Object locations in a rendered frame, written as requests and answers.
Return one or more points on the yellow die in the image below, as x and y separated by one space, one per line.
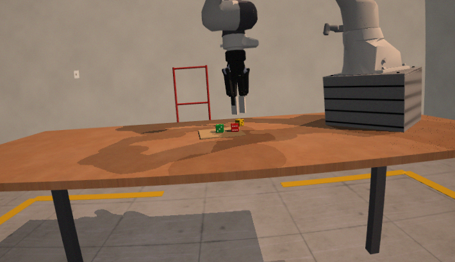
240 122

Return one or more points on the green die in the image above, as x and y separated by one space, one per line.
219 128

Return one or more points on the tan mat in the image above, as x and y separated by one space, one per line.
211 133

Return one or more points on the red die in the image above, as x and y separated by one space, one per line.
234 127

